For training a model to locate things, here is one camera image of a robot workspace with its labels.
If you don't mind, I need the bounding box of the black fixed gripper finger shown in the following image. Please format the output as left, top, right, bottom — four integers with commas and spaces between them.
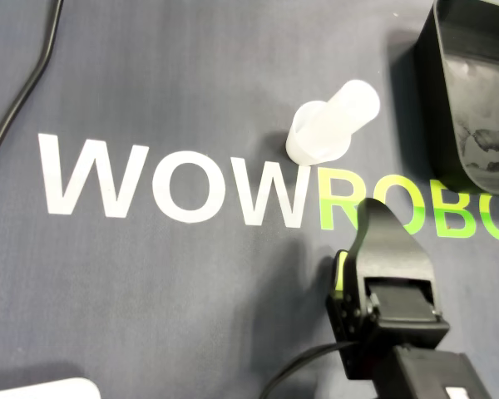
348, 198, 436, 284

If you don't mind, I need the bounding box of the thick black power cable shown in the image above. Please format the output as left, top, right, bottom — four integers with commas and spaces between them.
0, 0, 64, 180

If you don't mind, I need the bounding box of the white flat object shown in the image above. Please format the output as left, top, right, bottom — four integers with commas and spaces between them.
0, 377, 101, 399

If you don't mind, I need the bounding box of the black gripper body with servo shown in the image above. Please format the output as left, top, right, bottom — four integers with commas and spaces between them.
339, 276, 451, 382

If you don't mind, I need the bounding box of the white translucent plastic cylinder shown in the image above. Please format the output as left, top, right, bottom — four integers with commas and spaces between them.
311, 79, 381, 145

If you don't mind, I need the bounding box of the thin black gripper servo cable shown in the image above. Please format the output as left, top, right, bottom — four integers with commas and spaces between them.
262, 339, 353, 399

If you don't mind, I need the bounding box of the dark grey WOWROBO printed mat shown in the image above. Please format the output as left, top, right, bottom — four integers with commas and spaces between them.
0, 0, 499, 399

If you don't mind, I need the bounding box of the black plastic tray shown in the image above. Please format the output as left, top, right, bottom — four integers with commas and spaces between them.
415, 0, 499, 195

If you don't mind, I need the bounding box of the black moving gripper finger with green pad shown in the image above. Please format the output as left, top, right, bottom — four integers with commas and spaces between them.
325, 248, 375, 344

